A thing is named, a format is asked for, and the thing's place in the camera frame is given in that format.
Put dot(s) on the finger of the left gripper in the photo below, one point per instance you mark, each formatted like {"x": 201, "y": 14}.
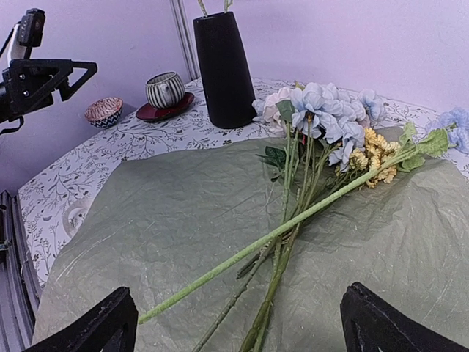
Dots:
{"x": 86, "y": 73}

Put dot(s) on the yellow daisy sprig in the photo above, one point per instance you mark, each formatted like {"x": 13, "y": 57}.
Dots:
{"x": 304, "y": 162}

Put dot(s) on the light blue hydrangea stem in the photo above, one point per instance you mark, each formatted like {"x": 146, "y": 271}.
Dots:
{"x": 327, "y": 114}

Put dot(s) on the white rose stem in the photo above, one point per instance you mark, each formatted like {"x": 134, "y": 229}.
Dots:
{"x": 203, "y": 8}

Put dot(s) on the red round coaster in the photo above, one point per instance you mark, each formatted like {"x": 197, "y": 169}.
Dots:
{"x": 150, "y": 114}

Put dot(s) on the striped black white cup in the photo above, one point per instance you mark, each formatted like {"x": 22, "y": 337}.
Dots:
{"x": 165, "y": 90}

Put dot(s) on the left aluminium frame post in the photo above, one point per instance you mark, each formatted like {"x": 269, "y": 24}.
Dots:
{"x": 184, "y": 34}

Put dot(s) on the pink rose stem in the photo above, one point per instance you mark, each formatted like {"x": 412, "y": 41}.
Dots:
{"x": 227, "y": 5}

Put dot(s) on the green and peach wrapping paper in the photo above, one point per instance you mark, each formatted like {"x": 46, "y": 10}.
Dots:
{"x": 159, "y": 224}

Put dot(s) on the small blue flower stem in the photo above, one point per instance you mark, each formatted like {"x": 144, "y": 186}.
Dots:
{"x": 456, "y": 118}

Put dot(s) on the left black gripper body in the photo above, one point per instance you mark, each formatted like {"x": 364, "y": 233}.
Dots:
{"x": 28, "y": 85}

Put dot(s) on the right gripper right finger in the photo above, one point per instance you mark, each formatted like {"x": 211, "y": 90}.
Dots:
{"x": 371, "y": 324}

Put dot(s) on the floral patterned tablecloth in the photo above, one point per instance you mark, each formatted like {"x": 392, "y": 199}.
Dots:
{"x": 56, "y": 201}

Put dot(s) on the pink patterned ball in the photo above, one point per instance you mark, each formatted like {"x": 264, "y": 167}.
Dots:
{"x": 105, "y": 112}

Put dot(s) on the aluminium front rail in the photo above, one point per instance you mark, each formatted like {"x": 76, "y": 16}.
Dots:
{"x": 20, "y": 289}

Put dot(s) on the black cylindrical vase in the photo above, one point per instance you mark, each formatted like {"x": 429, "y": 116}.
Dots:
{"x": 224, "y": 71}

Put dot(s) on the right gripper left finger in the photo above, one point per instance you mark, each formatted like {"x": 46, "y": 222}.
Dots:
{"x": 109, "y": 326}

